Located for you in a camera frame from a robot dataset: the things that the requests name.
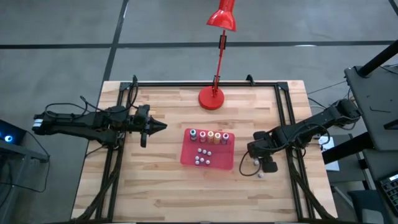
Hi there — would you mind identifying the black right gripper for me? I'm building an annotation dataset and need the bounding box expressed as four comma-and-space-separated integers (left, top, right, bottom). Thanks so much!
248, 130, 279, 174

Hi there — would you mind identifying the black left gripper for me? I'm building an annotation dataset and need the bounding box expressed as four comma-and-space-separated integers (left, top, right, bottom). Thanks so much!
133, 105, 168, 148

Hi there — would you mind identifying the pink translucent plastic bin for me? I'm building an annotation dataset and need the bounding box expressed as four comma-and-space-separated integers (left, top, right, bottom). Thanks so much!
179, 128, 235, 171

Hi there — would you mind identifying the black pole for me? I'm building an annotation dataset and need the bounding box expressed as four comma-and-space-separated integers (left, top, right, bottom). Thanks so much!
322, 132, 374, 165
357, 39, 398, 78

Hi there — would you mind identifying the dark office chair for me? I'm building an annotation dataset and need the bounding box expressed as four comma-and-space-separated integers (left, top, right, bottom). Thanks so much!
347, 189, 386, 224

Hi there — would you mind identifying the grey cart table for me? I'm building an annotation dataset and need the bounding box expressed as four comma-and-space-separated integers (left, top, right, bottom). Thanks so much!
343, 64, 398, 152

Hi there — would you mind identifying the red desk lamp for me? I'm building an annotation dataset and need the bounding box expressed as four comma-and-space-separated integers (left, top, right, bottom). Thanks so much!
198, 0, 238, 111

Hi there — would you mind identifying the grey metal desk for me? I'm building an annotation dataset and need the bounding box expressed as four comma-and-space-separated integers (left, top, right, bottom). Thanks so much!
0, 142, 50, 224

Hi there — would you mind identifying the backlit keyboard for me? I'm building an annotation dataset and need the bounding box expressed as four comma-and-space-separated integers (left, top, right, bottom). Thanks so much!
377, 173, 398, 215

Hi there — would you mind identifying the computer with blue light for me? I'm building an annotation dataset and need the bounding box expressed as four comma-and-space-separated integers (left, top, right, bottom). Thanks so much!
0, 119, 27, 146

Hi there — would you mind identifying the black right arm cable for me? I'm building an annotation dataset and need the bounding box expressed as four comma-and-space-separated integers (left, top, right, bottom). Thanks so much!
238, 151, 261, 177

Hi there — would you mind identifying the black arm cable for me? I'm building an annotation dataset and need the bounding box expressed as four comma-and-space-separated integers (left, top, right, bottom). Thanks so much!
238, 151, 261, 177
44, 95, 108, 119
126, 81, 140, 110

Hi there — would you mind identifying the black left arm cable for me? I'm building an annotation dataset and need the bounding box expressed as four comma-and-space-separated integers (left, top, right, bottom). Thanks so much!
44, 95, 108, 119
126, 81, 140, 110

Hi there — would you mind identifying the black metal table frame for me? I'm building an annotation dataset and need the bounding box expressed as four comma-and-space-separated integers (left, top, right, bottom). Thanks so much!
72, 80, 338, 223

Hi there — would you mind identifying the thin grey cable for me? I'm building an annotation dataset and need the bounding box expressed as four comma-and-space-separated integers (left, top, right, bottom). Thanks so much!
307, 80, 348, 95

